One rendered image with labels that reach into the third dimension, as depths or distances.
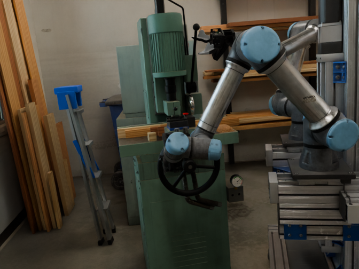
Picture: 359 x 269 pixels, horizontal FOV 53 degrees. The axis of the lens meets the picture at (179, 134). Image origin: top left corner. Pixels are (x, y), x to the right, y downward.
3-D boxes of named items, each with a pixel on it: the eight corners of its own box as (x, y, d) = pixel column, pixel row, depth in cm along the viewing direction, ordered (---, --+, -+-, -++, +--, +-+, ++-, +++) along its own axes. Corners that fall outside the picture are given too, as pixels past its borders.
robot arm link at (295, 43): (341, 34, 188) (275, 71, 169) (324, 36, 197) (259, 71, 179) (336, 12, 184) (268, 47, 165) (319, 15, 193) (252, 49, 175)
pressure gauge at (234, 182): (232, 191, 180) (231, 176, 179) (229, 189, 184) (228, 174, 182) (243, 190, 182) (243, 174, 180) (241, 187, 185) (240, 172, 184)
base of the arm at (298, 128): (315, 134, 197) (315, 116, 195) (320, 140, 183) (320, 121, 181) (287, 135, 201) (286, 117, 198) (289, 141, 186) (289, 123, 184)
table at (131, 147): (120, 163, 164) (118, 150, 163) (118, 148, 194) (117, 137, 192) (246, 147, 174) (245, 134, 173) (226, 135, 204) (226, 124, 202)
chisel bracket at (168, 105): (168, 118, 186) (166, 102, 184) (164, 115, 199) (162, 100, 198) (181, 117, 187) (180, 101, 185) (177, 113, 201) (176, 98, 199)
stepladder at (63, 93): (92, 248, 262) (50, 88, 238) (98, 232, 286) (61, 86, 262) (114, 243, 262) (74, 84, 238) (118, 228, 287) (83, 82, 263)
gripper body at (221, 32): (209, 28, 178) (232, 26, 180) (207, 43, 184) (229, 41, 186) (213, 37, 173) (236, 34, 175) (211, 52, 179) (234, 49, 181)
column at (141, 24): (151, 145, 210) (138, 17, 196) (147, 138, 232) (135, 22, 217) (188, 141, 214) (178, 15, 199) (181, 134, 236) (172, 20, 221)
